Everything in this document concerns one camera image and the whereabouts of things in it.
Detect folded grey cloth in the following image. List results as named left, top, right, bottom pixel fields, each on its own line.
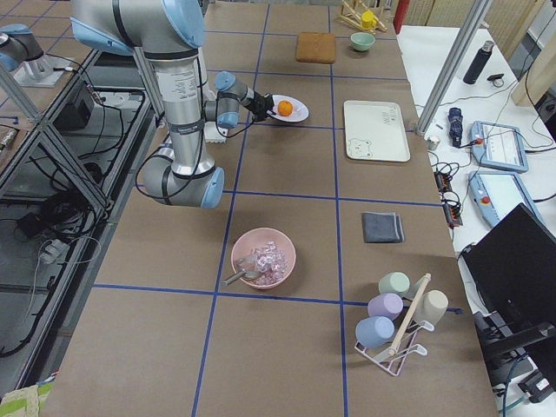
left=361, top=212, right=405, bottom=243

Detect brown wooden cutting board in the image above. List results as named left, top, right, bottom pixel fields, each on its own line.
left=295, top=32, right=336, bottom=64

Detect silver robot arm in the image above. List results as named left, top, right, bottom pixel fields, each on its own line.
left=70, top=1, right=274, bottom=209

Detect pink bowl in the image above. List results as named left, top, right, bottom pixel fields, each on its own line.
left=230, top=228, right=296, bottom=290

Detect aluminium frame post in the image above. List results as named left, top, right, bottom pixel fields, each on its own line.
left=415, top=0, right=493, bottom=136

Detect black water bottle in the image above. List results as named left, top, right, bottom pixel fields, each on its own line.
left=462, top=41, right=495, bottom=85

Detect blue cup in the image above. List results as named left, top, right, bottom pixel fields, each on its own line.
left=355, top=316, right=394, bottom=348

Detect mint green bowl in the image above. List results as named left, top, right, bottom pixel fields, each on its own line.
left=350, top=32, right=375, bottom=52

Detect teach pendant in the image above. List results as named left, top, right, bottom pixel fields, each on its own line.
left=468, top=170, right=544, bottom=228
left=470, top=121, right=529, bottom=173

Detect cream bear serving tray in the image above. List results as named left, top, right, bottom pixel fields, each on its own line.
left=343, top=100, right=410, bottom=162

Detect clear ice cubes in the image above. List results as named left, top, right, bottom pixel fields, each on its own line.
left=251, top=241, right=288, bottom=286

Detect light wooden rack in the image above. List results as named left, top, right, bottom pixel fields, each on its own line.
left=338, top=0, right=387, bottom=34

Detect purple cup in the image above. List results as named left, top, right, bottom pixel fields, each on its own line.
left=367, top=293, right=403, bottom=321

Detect folded dark umbrella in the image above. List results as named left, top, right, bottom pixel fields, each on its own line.
left=448, top=107, right=463, bottom=148

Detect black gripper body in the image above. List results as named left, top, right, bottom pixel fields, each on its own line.
left=247, top=92, right=275, bottom=122

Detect lower teach pendant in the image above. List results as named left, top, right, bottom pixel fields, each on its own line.
left=468, top=170, right=544, bottom=228

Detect black power strip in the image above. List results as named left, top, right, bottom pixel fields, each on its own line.
left=434, top=171, right=463, bottom=228

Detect black laptop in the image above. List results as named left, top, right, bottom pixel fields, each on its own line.
left=462, top=203, right=555, bottom=385

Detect upper teach pendant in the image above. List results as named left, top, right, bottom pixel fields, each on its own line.
left=470, top=121, right=529, bottom=173

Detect yellow cup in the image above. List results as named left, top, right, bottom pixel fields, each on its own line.
left=361, top=10, right=378, bottom=30

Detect white wire cup rack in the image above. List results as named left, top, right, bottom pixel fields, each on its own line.
left=354, top=273, right=435, bottom=376

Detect white round plate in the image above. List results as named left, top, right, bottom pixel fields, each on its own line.
left=271, top=94, right=309, bottom=122

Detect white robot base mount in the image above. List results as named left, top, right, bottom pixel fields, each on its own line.
left=202, top=86, right=229, bottom=144

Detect beige cup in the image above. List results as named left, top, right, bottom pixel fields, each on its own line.
left=413, top=289, right=448, bottom=326

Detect green cup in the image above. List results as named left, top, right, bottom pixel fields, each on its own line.
left=378, top=272, right=410, bottom=297

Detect metal scoop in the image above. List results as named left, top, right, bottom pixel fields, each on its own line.
left=223, top=255, right=262, bottom=286

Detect orange mandarin fruit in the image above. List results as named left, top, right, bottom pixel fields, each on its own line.
left=277, top=100, right=294, bottom=117

